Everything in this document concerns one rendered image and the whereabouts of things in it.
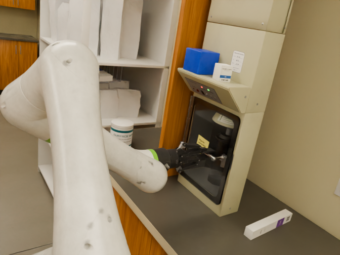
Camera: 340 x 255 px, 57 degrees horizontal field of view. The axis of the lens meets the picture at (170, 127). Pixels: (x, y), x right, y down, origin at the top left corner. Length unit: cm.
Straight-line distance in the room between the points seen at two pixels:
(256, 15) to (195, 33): 33
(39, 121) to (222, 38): 81
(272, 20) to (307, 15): 44
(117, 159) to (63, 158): 33
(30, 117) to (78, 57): 19
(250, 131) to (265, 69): 25
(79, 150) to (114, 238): 16
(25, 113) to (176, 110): 86
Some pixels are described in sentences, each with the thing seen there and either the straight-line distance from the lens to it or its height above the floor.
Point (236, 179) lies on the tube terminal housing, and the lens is 135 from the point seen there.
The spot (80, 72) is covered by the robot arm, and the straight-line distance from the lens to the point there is 64.
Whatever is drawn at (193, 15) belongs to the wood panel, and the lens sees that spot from 141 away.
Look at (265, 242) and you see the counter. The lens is 135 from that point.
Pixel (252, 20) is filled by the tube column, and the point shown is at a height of 174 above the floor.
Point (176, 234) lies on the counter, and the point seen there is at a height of 94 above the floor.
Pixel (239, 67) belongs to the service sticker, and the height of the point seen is 157.
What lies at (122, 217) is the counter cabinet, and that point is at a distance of 158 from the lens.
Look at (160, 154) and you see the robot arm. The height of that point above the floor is 124.
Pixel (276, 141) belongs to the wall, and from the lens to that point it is 167.
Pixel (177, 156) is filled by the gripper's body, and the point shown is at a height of 122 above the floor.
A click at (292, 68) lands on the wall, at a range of 161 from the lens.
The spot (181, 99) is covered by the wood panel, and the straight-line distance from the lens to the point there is 147.
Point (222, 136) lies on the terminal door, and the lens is 128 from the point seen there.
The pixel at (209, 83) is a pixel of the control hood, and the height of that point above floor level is 150.
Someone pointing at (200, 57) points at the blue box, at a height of 158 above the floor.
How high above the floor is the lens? 171
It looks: 20 degrees down
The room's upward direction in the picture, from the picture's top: 9 degrees clockwise
